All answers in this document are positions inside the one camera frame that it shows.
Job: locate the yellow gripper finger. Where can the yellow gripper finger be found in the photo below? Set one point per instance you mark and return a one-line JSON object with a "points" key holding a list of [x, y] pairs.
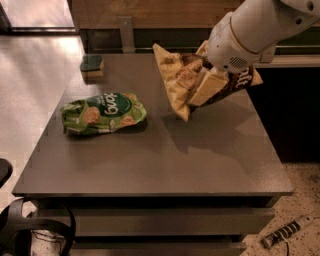
{"points": [[202, 50], [209, 83]]}

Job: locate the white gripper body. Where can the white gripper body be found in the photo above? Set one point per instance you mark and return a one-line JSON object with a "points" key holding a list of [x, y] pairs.
{"points": [[227, 46]]}

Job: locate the brown chip bag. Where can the brown chip bag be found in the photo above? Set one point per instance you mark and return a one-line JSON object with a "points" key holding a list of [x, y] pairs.
{"points": [[180, 71]]}

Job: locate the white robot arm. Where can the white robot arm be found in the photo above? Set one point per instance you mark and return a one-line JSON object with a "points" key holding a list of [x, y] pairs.
{"points": [[245, 37]]}

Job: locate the green yellow sponge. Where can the green yellow sponge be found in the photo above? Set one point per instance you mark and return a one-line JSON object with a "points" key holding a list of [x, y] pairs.
{"points": [[92, 66]]}

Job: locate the green chip bag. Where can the green chip bag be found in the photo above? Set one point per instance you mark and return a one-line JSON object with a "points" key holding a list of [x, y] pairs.
{"points": [[102, 114]]}

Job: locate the grey drawer cabinet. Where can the grey drawer cabinet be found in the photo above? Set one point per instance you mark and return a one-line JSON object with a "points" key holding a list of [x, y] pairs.
{"points": [[166, 188]]}

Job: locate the white power strip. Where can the white power strip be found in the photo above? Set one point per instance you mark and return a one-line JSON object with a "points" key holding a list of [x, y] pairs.
{"points": [[286, 231]]}

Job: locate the black chair base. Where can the black chair base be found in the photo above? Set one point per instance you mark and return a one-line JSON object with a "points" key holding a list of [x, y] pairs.
{"points": [[16, 230]]}

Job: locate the right metal bracket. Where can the right metal bracket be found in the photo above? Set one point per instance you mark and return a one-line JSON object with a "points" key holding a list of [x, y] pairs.
{"points": [[268, 54]]}

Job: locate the metal bracket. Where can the metal bracket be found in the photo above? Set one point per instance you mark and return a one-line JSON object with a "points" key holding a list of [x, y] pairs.
{"points": [[126, 34], [268, 54]]}

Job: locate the left metal bracket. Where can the left metal bracket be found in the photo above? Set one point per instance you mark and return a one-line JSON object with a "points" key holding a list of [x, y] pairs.
{"points": [[126, 34]]}

